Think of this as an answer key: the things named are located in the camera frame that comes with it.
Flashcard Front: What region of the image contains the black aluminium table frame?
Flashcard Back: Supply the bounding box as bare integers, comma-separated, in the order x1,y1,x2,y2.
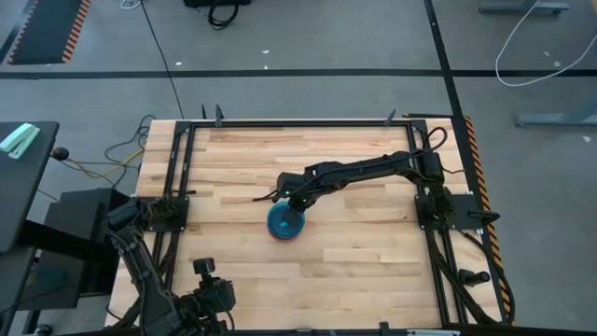
109,119,507,336

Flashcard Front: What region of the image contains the black desk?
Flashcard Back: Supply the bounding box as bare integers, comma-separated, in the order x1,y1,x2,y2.
0,120,61,256

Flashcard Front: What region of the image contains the white floor cable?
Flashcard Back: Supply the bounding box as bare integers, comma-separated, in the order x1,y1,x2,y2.
494,0,597,89

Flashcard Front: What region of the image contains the black cabinet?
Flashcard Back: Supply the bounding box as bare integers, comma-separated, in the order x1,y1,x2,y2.
18,188,132,312

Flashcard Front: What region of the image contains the long black floor cable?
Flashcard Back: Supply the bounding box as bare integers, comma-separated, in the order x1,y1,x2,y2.
139,0,186,120

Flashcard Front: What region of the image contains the mint green stapler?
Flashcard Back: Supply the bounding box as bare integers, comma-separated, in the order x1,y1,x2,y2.
0,122,42,161

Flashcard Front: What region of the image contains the yellow floor cable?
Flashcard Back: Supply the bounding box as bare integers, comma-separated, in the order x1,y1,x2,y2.
60,147,146,181

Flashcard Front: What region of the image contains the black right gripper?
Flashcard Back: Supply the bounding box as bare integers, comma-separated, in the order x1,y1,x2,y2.
253,183,338,230

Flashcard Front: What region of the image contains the black hazard-striped floor mat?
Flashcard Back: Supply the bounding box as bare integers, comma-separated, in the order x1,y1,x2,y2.
7,0,92,65

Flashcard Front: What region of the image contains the black cable bundle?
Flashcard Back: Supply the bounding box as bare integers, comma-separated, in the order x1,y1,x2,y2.
104,114,158,188

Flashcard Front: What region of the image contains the teal plastic bowl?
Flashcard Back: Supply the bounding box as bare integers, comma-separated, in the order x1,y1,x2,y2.
267,201,307,241

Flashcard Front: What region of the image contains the grey table foot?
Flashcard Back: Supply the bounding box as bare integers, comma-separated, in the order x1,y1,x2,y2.
479,0,570,15
515,95,597,128

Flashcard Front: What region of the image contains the coiled black cable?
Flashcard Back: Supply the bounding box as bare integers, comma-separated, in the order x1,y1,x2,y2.
207,4,240,32

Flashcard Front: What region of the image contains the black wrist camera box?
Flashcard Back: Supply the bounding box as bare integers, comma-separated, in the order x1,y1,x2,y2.
193,258,216,284

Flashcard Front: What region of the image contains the orange-black hazard strip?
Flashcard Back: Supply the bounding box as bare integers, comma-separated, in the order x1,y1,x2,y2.
464,116,514,327

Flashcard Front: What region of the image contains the black floor device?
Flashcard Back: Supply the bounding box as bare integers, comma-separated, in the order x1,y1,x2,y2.
183,0,252,8

